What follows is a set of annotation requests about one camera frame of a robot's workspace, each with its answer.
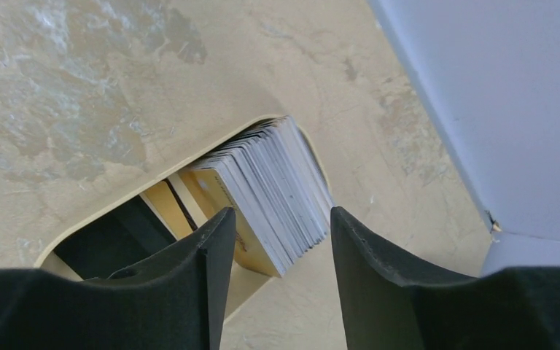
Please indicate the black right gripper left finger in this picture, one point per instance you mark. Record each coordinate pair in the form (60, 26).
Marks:
(174, 299)

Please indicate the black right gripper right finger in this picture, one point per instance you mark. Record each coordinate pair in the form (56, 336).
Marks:
(393, 299)

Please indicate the stack of credit cards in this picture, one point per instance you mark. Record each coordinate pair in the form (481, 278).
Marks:
(269, 174)

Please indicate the beige oval card tray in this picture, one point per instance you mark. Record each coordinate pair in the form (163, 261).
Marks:
(124, 235)

